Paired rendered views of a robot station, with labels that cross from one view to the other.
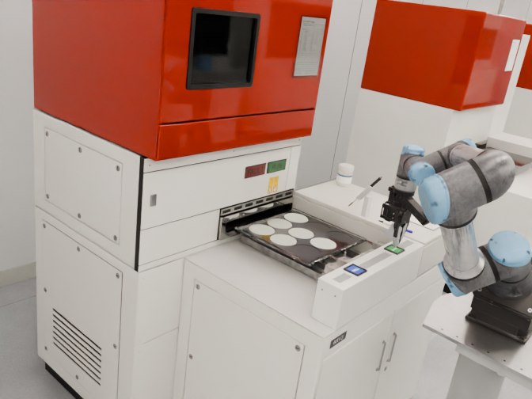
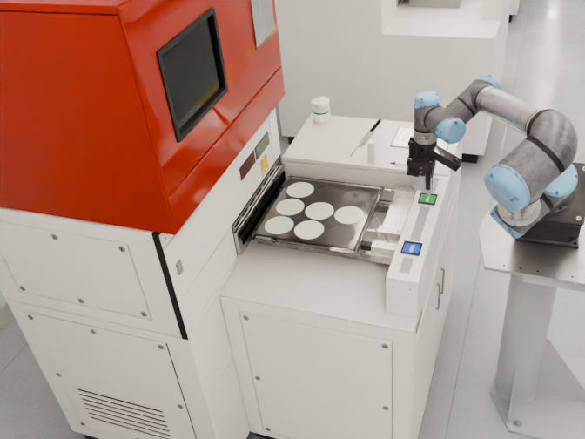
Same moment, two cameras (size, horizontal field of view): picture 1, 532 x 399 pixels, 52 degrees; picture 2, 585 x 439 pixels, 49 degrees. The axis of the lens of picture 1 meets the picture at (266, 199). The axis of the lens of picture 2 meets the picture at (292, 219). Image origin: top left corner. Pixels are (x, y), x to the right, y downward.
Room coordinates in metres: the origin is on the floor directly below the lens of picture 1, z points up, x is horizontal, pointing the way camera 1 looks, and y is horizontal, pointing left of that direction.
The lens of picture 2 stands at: (0.24, 0.37, 2.21)
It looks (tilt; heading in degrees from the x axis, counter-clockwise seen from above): 37 degrees down; 346
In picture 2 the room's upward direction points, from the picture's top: 7 degrees counter-clockwise
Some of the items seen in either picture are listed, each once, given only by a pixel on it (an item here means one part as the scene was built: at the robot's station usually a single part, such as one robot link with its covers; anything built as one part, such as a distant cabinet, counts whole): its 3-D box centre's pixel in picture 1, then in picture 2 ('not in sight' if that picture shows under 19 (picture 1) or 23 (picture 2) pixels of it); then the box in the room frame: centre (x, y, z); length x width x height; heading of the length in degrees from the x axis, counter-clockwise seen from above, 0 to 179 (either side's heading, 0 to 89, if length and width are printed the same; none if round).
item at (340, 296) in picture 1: (372, 278); (420, 239); (1.67, -0.40, 0.89); 0.55 x 0.09 x 0.14; 142
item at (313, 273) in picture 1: (291, 262); (326, 249); (1.81, -0.12, 0.84); 0.50 x 0.02 x 0.03; 52
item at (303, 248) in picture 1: (300, 233); (319, 211); (1.94, -0.15, 0.90); 0.34 x 0.34 x 0.01; 52
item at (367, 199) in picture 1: (364, 199); (366, 145); (2.07, -0.39, 1.03); 0.06 x 0.04 x 0.13; 52
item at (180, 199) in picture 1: (228, 195); (232, 206); (1.93, 0.14, 1.02); 0.82 x 0.03 x 0.40; 142
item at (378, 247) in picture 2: (336, 271); (384, 248); (1.67, -0.27, 0.89); 0.08 x 0.03 x 0.03; 52
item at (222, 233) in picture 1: (258, 216); (262, 206); (2.06, 0.02, 0.89); 0.44 x 0.02 x 0.10; 142
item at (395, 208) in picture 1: (398, 205); (422, 156); (1.78, -0.46, 1.12); 0.09 x 0.08 x 0.12; 52
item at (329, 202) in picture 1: (372, 222); (373, 157); (2.19, -0.47, 0.89); 0.62 x 0.35 x 0.14; 52
